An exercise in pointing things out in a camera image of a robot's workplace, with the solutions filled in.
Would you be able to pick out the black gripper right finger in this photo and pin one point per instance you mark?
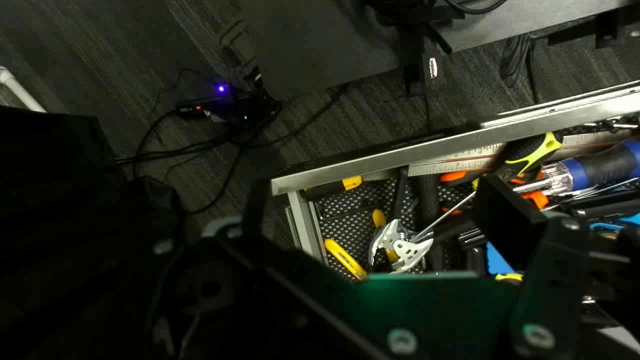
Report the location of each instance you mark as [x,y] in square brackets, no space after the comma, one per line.
[558,256]

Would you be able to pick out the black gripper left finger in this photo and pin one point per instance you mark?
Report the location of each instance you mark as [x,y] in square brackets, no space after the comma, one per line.
[237,295]

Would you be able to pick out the blue handled screwdriver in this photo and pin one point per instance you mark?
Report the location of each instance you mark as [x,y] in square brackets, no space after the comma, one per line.
[601,168]

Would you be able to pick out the metal tool drawer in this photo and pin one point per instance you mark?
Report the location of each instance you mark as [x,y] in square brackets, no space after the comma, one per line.
[411,174]

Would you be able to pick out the floor power box blue light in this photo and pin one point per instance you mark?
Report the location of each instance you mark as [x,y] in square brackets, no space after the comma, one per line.
[231,105]

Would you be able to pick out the black perforated table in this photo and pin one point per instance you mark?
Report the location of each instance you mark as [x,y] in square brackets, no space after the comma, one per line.
[463,25]

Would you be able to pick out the yellow handled tool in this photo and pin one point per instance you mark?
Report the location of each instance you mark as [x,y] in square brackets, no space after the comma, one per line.
[344,258]

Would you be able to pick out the yellow black handled pliers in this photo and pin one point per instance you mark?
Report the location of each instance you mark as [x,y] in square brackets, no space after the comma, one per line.
[523,158]

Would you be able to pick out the orange handled tool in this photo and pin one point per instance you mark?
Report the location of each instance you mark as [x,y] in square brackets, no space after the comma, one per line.
[453,176]

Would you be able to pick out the black table leg bracket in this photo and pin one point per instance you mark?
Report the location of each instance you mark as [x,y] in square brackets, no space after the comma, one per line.
[423,71]

